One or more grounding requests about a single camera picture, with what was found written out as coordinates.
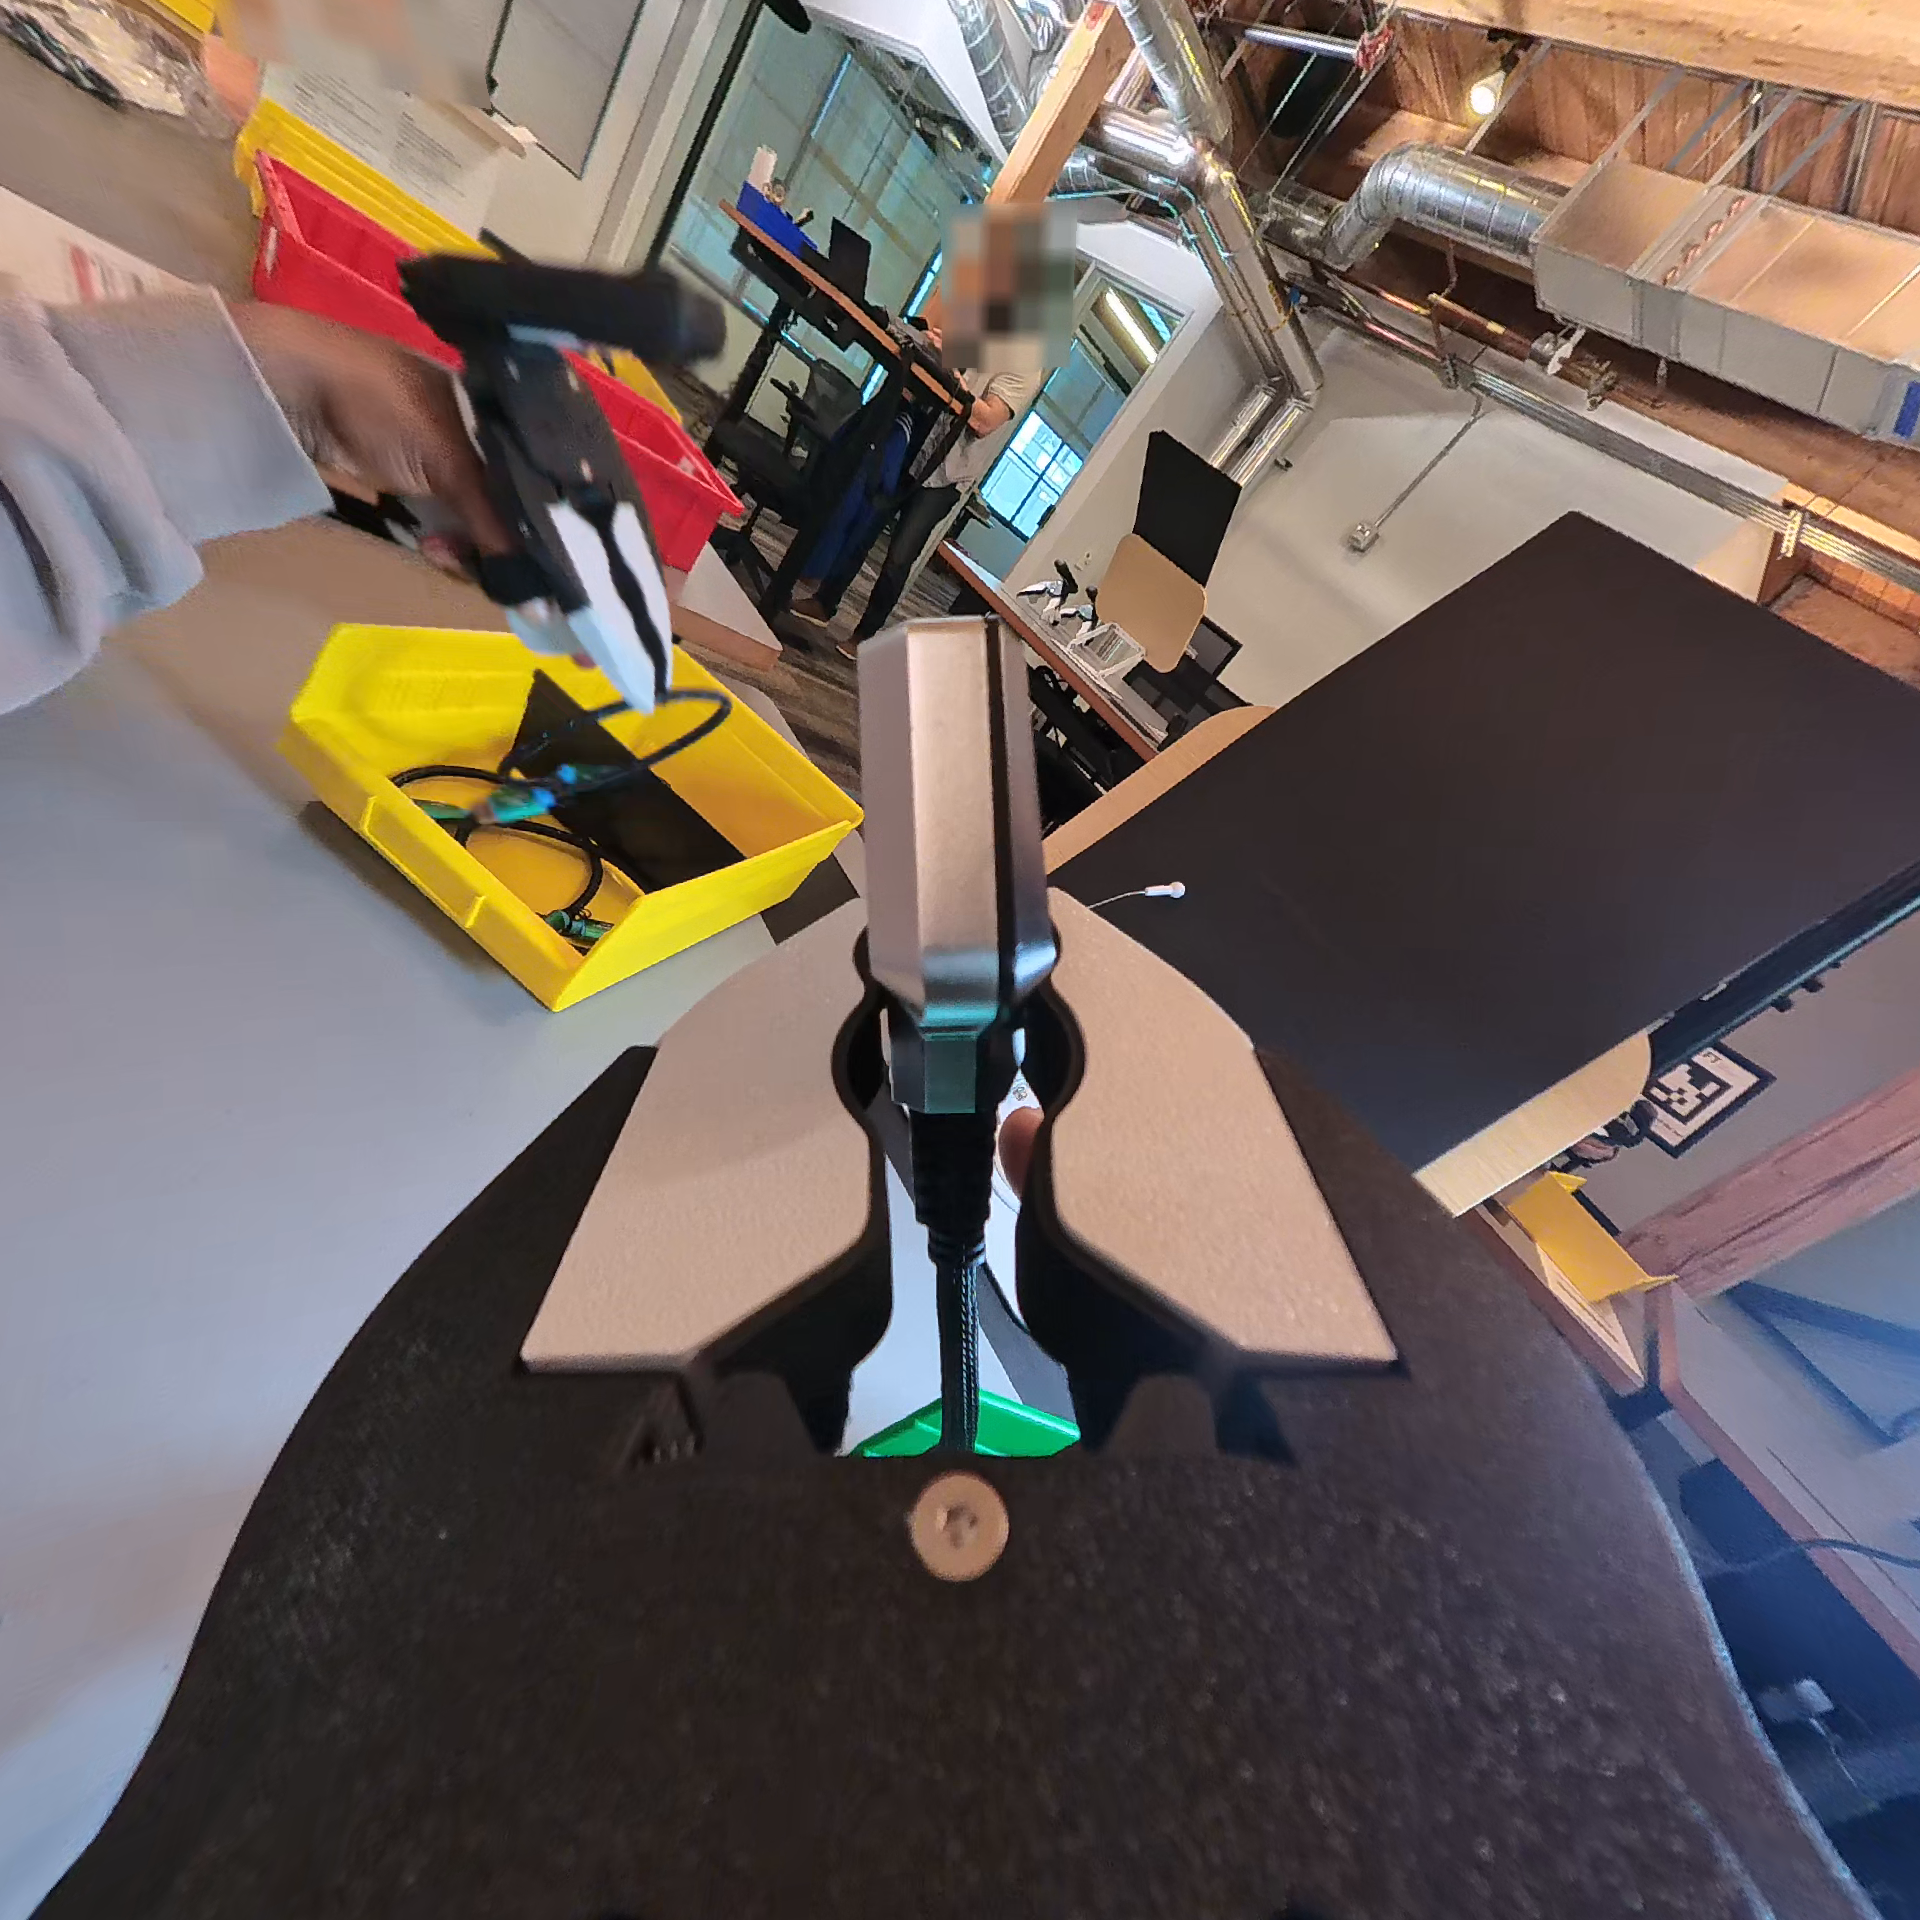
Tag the person's left forearm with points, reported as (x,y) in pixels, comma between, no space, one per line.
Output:
(121,481)

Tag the wooden office desk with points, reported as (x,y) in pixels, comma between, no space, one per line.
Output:
(796,270)

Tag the black bin divider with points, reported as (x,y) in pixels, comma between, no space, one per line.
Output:
(616,750)

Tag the black panel with wooden rim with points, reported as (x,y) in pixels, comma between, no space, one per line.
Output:
(1187,511)
(1501,841)

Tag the white square marker tag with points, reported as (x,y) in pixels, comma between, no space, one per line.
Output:
(1705,1102)

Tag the person's left hand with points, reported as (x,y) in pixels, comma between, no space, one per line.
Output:
(375,421)

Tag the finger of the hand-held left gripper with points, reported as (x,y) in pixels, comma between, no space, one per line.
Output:
(631,616)
(547,585)

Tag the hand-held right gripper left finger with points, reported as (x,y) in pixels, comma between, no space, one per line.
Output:
(721,1187)

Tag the white tipped pin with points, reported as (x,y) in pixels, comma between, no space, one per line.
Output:
(1164,890)

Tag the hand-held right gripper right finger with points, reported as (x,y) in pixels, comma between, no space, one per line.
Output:
(1200,1187)

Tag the black HDMI switch box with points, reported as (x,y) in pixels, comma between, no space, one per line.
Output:
(956,813)

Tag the silver air duct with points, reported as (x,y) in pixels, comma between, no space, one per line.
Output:
(1711,270)

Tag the green plastic bin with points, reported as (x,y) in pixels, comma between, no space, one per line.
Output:
(961,1431)

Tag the red ribbed plastic bin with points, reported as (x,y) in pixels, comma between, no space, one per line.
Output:
(333,270)

